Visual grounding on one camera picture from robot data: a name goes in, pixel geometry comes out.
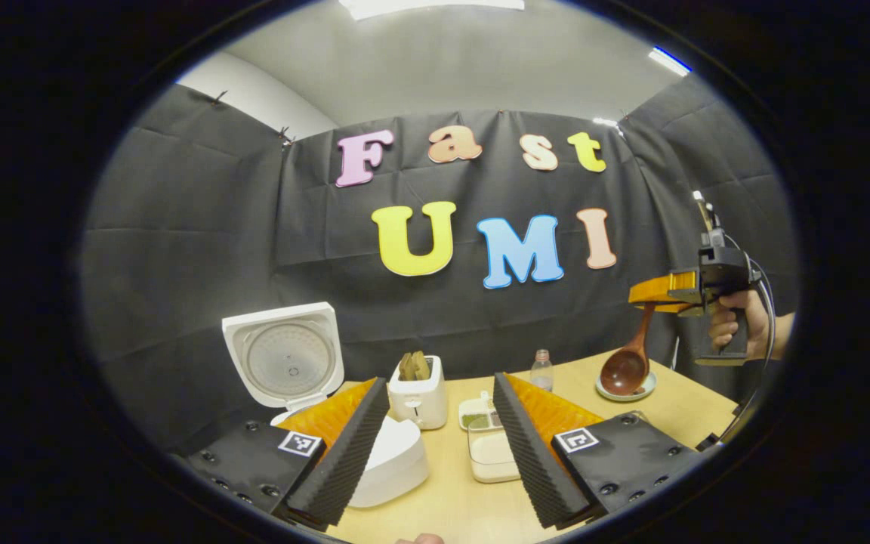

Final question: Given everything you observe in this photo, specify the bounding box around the white toaster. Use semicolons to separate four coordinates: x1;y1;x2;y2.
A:
387;354;449;432

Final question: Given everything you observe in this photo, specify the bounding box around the large ceiling light panel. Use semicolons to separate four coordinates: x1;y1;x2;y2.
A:
339;0;527;21

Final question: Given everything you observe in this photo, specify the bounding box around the small ceiling light panel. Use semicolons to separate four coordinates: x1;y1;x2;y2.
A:
647;46;693;78

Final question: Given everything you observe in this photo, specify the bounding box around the right hand-held gripper cable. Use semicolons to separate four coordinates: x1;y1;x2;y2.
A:
696;233;777;454

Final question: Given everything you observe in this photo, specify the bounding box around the white divided dish of beans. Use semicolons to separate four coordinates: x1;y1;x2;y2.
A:
457;390;498;432

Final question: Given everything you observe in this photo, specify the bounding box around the brown wooden spoon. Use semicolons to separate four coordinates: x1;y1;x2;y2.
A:
599;301;657;397

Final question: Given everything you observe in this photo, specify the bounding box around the white tray of rice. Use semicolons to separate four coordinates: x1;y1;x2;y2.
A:
467;426;521;485

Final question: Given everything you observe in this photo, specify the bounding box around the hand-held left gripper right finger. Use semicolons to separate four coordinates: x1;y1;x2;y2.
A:
492;372;705;530

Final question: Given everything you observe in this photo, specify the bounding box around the small clear plastic bottle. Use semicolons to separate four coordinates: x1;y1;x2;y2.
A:
529;348;555;393

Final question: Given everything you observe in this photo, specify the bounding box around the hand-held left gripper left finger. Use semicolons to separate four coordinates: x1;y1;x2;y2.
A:
182;377;391;530

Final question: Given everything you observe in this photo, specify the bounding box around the black backdrop cloth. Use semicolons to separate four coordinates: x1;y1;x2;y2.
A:
80;76;799;456

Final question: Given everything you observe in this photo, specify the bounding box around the white rice cooker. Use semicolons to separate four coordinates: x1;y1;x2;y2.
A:
221;301;430;509

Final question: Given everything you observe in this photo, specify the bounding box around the small pale green plate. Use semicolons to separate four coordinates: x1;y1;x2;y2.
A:
594;369;658;403

